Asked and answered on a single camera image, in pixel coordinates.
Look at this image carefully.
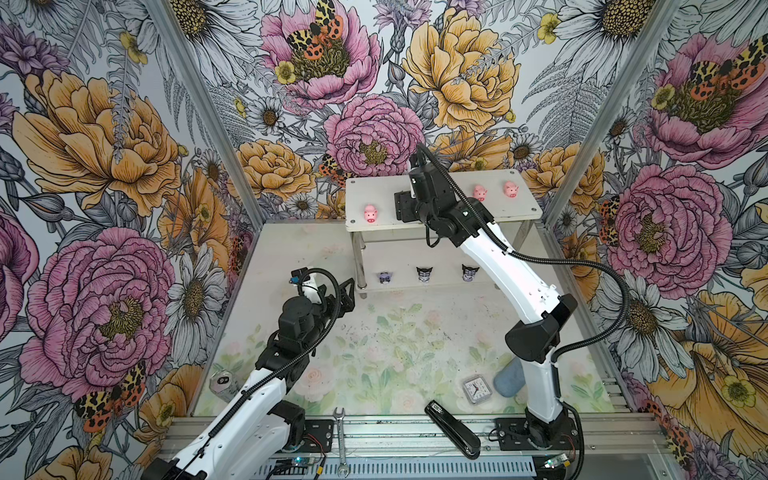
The pink toy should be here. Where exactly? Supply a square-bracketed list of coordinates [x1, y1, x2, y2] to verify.
[503, 181, 519, 198]
[472, 185, 488, 202]
[363, 204, 378, 224]

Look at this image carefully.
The black white kuromi toy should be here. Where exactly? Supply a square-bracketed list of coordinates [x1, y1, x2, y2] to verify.
[416, 267, 433, 284]

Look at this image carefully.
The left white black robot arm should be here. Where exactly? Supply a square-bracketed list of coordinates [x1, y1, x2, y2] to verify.
[142, 268, 355, 479]

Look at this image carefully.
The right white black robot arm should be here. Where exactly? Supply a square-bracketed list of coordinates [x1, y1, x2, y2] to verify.
[395, 158, 577, 428]

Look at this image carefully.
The white two-tier shelf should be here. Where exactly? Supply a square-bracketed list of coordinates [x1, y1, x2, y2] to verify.
[346, 167, 542, 297]

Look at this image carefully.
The silver drink can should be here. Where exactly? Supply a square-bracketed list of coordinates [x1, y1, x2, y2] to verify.
[208, 370, 241, 403]

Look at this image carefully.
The green circuit board left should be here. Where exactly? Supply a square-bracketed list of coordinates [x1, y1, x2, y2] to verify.
[274, 457, 323, 471]

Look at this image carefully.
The green circuit board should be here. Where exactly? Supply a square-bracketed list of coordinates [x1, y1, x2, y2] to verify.
[542, 453, 571, 469]
[274, 457, 323, 471]

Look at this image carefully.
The silver wrench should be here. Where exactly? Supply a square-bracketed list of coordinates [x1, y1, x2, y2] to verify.
[332, 407, 350, 479]

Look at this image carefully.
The small square white clock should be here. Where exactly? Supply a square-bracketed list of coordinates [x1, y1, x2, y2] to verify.
[462, 375, 493, 405]

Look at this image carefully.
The black stapler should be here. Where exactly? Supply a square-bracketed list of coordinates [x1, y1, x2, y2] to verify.
[424, 400, 481, 460]

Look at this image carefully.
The green circuit board right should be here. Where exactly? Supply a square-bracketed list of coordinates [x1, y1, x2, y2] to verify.
[542, 453, 571, 469]

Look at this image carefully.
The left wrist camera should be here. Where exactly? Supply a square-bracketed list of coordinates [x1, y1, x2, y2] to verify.
[290, 267, 324, 304]

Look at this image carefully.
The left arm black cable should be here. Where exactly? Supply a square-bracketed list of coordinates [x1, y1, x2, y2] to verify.
[173, 267, 343, 475]

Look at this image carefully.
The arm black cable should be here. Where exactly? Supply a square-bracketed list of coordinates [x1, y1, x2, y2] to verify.
[173, 267, 343, 475]
[415, 142, 631, 480]

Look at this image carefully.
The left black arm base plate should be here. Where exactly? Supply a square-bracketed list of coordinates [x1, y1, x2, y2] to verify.
[297, 419, 336, 454]

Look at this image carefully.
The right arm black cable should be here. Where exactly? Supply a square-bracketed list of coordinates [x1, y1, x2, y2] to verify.
[415, 142, 631, 480]

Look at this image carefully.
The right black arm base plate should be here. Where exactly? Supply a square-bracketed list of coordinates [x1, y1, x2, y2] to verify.
[493, 417, 583, 451]

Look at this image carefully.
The aluminium front rail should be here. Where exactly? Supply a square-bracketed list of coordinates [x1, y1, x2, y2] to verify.
[154, 413, 679, 480]

